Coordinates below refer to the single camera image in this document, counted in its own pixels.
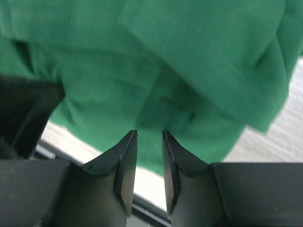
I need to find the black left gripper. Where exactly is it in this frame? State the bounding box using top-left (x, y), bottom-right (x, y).
top-left (0, 75), bottom-right (65, 159)

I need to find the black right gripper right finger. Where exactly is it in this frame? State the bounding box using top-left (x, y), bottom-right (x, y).
top-left (162, 131), bottom-right (209, 217)

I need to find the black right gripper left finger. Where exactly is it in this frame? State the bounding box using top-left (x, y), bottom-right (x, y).
top-left (81, 130), bottom-right (138, 218)

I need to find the green t shirt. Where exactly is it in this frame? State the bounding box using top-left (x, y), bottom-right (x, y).
top-left (0, 0), bottom-right (303, 174)

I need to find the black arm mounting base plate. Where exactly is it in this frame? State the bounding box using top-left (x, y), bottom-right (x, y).
top-left (35, 139), bottom-right (173, 227)

